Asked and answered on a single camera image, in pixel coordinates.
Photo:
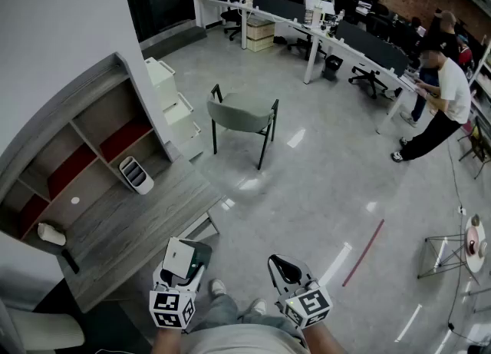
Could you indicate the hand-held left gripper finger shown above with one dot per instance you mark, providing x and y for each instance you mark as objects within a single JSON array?
[
  {"x": 159, "y": 277},
  {"x": 197, "y": 275}
]

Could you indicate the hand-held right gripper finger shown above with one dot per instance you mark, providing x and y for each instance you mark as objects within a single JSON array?
[
  {"x": 293, "y": 270},
  {"x": 274, "y": 268}
]

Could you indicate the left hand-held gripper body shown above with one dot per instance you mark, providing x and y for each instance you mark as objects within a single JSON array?
[{"x": 170, "y": 308}]

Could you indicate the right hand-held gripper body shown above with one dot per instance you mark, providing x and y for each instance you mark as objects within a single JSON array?
[{"x": 307, "y": 304}]

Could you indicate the person's left forearm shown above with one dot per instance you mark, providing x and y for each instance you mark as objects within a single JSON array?
[{"x": 167, "y": 341}]

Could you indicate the person's right forearm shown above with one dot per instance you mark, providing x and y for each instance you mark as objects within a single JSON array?
[{"x": 324, "y": 339}]

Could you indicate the grey wooden desk with shelves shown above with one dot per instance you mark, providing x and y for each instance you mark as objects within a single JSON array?
[{"x": 134, "y": 222}]

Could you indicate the white desk organizer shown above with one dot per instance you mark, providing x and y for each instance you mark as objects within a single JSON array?
[{"x": 136, "y": 177}]

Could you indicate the small white round cap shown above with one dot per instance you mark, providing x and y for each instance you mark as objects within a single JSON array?
[{"x": 75, "y": 200}]

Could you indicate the long white office desk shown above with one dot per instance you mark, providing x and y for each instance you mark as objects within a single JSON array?
[{"x": 333, "y": 41}]

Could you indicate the long dark desk partition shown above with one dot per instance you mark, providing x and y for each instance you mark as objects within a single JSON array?
[{"x": 374, "y": 47}]

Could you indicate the short dark desk partition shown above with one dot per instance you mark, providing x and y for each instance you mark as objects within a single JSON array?
[{"x": 278, "y": 5}]

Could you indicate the person's left white shoe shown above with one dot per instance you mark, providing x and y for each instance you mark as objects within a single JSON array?
[{"x": 218, "y": 287}]

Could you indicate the person's white shoe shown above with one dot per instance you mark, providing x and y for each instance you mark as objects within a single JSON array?
[
  {"x": 218, "y": 287},
  {"x": 259, "y": 306}
]

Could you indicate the person's right white shoe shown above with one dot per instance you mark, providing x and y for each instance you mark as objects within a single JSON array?
[{"x": 259, "y": 306}]

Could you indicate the person's blue jeans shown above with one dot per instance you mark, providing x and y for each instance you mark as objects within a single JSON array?
[{"x": 218, "y": 312}]

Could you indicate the red floor tape strip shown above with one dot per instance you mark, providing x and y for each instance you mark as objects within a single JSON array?
[{"x": 364, "y": 250}]

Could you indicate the person's light grey shirt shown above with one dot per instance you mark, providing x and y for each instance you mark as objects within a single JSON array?
[{"x": 241, "y": 341}]

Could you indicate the black remote control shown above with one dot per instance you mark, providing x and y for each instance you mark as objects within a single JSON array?
[{"x": 70, "y": 261}]

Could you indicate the white office chair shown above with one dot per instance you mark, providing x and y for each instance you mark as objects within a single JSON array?
[{"x": 42, "y": 331}]

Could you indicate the large white drawer cabinet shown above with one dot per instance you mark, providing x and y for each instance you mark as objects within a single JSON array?
[{"x": 184, "y": 130}]

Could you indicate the grey armchair with black legs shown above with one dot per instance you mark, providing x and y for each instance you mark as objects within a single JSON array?
[{"x": 239, "y": 112}]

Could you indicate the round white side table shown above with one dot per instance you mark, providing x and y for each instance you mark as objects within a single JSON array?
[{"x": 475, "y": 245}]

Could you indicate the small white drawer cabinet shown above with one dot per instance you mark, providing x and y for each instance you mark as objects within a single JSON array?
[{"x": 161, "y": 80}]

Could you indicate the black trash bin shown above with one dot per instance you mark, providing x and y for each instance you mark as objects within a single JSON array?
[{"x": 333, "y": 68}]

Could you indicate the black office chair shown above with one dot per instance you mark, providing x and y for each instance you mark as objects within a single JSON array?
[
  {"x": 232, "y": 22},
  {"x": 307, "y": 43},
  {"x": 368, "y": 78}
]

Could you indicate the stacked beige boxes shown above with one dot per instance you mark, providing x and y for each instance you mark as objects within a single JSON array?
[{"x": 261, "y": 35}]

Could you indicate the grey door ramp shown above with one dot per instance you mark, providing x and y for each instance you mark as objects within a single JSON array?
[{"x": 172, "y": 39}]

